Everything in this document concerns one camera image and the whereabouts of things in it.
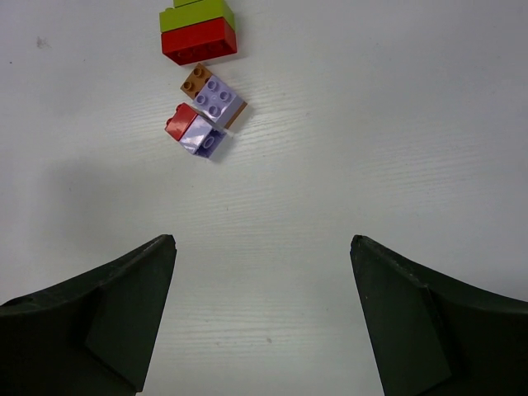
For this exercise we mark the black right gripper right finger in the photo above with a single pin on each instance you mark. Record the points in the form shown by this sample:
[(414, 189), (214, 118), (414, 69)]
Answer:
[(434, 335)]

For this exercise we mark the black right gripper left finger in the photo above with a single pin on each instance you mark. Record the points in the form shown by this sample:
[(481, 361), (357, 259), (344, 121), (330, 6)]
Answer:
[(92, 334)]

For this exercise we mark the small red lego brick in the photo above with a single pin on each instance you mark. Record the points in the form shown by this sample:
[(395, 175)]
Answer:
[(177, 125)]

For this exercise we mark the purple square lego brick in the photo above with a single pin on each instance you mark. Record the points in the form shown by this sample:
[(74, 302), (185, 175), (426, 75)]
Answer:
[(219, 102)]

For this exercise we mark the brown lego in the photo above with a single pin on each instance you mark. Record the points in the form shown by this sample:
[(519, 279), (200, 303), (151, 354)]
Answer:
[(196, 80)]

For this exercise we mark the red long lego brick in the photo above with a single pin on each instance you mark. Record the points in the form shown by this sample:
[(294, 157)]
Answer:
[(199, 42)]

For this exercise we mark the green stepped lego brick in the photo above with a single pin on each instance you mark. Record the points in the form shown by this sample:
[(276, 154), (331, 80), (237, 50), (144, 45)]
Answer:
[(191, 12)]

